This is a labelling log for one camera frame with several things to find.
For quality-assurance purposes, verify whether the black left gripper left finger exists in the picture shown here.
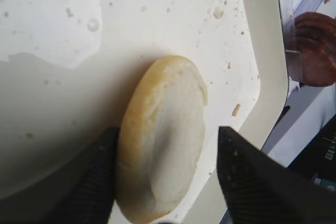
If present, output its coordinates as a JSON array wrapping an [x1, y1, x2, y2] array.
[[44, 127, 119, 223]]

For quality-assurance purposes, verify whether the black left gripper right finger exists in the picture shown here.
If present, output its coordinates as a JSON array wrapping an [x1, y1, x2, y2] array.
[[216, 126, 335, 223]]

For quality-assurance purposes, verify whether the bun slice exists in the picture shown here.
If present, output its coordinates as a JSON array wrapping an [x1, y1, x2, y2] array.
[[116, 56, 207, 223]]

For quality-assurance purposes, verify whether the brown meat patties stack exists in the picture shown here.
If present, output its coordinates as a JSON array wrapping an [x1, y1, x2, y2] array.
[[287, 12, 335, 87]]

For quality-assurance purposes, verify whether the white metal tray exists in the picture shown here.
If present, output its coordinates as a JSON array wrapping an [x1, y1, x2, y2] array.
[[1, 0, 288, 223]]

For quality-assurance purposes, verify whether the right clear divider wall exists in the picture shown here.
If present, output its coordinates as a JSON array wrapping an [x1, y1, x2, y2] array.
[[274, 0, 335, 84]]

